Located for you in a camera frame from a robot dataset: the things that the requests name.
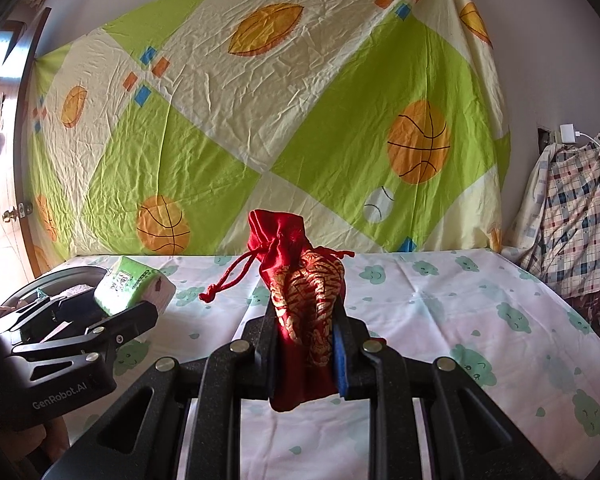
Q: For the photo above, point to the brass door knob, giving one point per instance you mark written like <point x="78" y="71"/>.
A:
<point x="15" y="212"/>

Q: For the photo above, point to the green tissue pack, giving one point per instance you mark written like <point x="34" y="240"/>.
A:
<point x="125" y="280"/>

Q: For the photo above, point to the wooden door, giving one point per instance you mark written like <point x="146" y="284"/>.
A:
<point x="22" y="135"/>

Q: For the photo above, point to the white charger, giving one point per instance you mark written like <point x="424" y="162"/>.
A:
<point x="569" y="134"/>

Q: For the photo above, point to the basketball print wall sheet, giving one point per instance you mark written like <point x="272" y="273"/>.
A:
<point x="280" y="110"/>

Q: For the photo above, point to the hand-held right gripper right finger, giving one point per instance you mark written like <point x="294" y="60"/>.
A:
<point x="341" y="370"/>

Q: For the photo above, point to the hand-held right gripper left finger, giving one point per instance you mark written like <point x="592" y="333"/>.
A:
<point x="260" y="360"/>

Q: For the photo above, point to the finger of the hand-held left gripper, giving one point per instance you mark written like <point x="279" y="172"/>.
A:
<point x="55" y="312"/>
<point x="120" y="327"/>

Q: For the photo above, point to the plaid fabric bag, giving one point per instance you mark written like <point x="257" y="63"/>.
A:
<point x="575" y="210"/>

